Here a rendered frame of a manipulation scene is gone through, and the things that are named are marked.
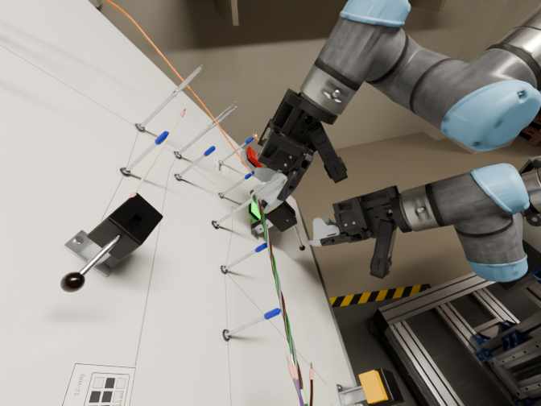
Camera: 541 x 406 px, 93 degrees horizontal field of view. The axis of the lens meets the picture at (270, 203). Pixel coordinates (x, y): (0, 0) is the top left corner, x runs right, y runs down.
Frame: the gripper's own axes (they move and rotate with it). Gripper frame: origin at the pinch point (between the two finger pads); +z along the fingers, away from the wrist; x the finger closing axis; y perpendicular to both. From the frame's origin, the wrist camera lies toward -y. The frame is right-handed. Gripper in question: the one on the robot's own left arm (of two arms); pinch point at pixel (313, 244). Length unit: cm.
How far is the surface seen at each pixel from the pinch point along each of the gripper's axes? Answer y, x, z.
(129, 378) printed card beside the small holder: -3.2, 41.8, -3.6
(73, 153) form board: 19.6, 40.5, 2.6
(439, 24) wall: 136, -225, -52
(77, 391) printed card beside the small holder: -1.9, 45.4, -4.2
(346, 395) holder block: -27.8, 7.1, -1.7
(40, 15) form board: 43, 39, 9
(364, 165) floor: 43, -213, 41
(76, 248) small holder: 8.6, 42.9, -1.1
